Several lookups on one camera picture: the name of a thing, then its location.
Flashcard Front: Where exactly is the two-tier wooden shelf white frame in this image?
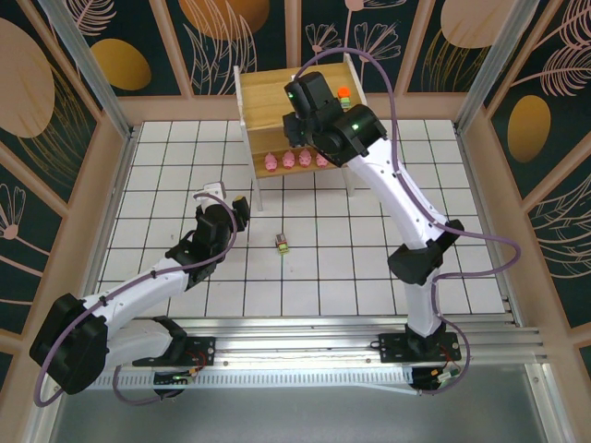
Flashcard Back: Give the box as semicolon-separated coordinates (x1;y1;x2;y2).
233;59;370;212

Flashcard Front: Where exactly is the black base plate right arm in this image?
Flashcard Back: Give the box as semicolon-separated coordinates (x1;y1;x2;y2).
378;331;463;364

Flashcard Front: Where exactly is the black base plate left arm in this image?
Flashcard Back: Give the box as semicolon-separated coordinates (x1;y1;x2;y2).
132;335;217;368

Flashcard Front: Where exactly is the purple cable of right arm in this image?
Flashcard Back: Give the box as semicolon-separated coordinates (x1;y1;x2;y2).
295;45;523;397

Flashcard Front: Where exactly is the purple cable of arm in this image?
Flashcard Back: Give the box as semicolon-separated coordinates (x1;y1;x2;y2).
295;45;523;397
34;192;240;408

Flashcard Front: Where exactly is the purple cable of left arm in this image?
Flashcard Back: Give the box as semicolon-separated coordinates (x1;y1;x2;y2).
34;192;240;408

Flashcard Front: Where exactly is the aluminium mounting rail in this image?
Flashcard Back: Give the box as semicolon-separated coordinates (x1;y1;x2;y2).
43;316;549;370

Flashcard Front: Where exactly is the black electronics board with wires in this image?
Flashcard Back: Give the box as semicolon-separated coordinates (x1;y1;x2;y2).
409;364;464;397
151;367;204;399

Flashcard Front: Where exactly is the white slotted cable duct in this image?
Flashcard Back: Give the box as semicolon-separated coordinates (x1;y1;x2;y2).
66;366;416;391

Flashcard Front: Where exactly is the aluminium frame post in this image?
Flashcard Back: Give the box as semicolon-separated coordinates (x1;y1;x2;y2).
453;0;540;135
36;0;136;140

